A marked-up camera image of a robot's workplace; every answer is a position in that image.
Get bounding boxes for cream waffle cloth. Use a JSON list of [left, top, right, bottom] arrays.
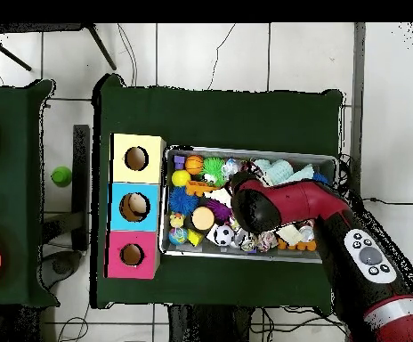
[[203, 187, 305, 247]]

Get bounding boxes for shallow mesh bin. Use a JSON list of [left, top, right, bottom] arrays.
[[158, 144, 339, 265]]

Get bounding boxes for wooden box with three holes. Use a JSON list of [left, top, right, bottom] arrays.
[[104, 133, 167, 280]]

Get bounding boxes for orange building brick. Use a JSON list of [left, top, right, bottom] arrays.
[[184, 180, 218, 198]]

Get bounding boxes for green spiky ball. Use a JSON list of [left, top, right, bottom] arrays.
[[200, 157, 229, 188]]

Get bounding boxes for blue spiky ball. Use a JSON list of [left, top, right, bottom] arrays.
[[167, 185, 200, 216]]

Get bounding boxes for small orange basketball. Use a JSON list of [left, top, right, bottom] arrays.
[[184, 155, 205, 175]]

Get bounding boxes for yellow ball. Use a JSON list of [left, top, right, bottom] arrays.
[[171, 169, 192, 188]]

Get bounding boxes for orange foam disc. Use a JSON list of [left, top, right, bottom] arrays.
[[190, 206, 216, 232]]

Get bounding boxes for small soccer ball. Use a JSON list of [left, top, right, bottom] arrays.
[[211, 224, 235, 247]]

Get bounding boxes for globe print ball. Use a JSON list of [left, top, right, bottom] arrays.
[[167, 226, 189, 246]]

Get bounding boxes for dark green table cloth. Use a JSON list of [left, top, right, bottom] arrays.
[[90, 73, 344, 310]]

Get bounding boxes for mint green waffle cloth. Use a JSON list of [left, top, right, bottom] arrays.
[[252, 158, 316, 186]]

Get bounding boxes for black upright panel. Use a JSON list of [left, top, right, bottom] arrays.
[[71, 124, 91, 252]]

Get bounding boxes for grey stand base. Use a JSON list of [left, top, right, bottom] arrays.
[[39, 249, 84, 290]]

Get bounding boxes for green cloth side table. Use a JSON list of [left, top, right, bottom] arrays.
[[0, 78, 61, 310]]

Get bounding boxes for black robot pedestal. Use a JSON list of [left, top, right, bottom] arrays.
[[166, 304, 255, 342]]

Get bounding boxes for black floor cable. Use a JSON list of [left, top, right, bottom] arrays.
[[362, 196, 413, 207]]

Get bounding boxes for black metal frame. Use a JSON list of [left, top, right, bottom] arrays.
[[0, 22, 117, 72]]

